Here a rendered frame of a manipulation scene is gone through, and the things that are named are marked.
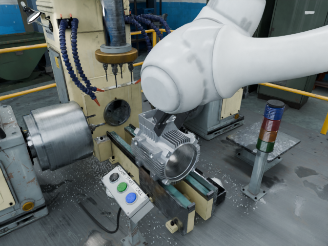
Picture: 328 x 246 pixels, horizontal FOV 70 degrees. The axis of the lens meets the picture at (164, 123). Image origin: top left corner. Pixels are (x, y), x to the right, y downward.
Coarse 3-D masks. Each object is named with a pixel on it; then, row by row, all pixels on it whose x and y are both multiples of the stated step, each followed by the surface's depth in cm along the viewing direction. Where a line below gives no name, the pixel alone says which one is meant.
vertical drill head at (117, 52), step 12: (108, 0) 87; (120, 0) 89; (108, 12) 89; (120, 12) 90; (108, 24) 91; (120, 24) 92; (108, 36) 93; (120, 36) 94; (108, 48) 94; (120, 48) 94; (132, 48) 103; (108, 60) 93; (120, 60) 93; (132, 60) 97
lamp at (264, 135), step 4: (260, 128) 86; (260, 132) 86; (264, 132) 84; (268, 132) 83; (272, 132) 83; (276, 132) 83; (260, 136) 86; (264, 136) 84; (268, 136) 84; (272, 136) 83; (276, 136) 85; (264, 140) 85; (268, 140) 84; (272, 140) 84
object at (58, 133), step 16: (32, 112) 86; (48, 112) 86; (64, 112) 88; (80, 112) 90; (32, 128) 82; (48, 128) 82; (64, 128) 85; (80, 128) 88; (32, 144) 85; (48, 144) 82; (64, 144) 85; (80, 144) 88; (48, 160) 84; (64, 160) 88; (80, 160) 95
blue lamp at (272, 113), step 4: (268, 108) 80; (272, 108) 79; (276, 108) 78; (280, 108) 78; (264, 112) 83; (268, 112) 80; (272, 112) 79; (276, 112) 79; (280, 112) 79; (268, 116) 81; (272, 116) 80; (276, 116) 79; (280, 116) 80
